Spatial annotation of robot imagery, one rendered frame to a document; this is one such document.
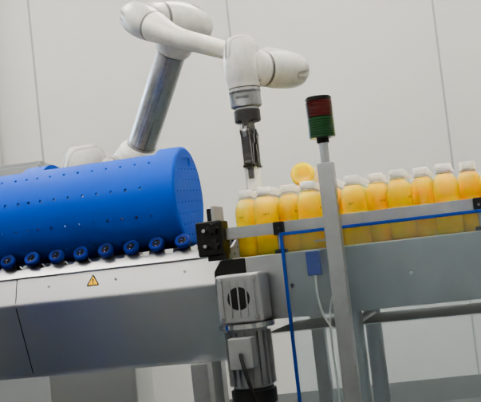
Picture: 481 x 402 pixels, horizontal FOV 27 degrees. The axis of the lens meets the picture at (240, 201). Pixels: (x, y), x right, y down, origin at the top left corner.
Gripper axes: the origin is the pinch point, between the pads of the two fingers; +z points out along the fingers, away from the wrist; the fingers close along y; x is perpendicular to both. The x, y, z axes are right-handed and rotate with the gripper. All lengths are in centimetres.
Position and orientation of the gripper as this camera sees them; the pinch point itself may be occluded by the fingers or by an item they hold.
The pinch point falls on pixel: (254, 179)
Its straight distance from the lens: 283.0
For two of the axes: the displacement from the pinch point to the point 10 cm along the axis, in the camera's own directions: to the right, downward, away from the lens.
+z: 1.1, 9.9, -0.6
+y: -2.4, -0.4, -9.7
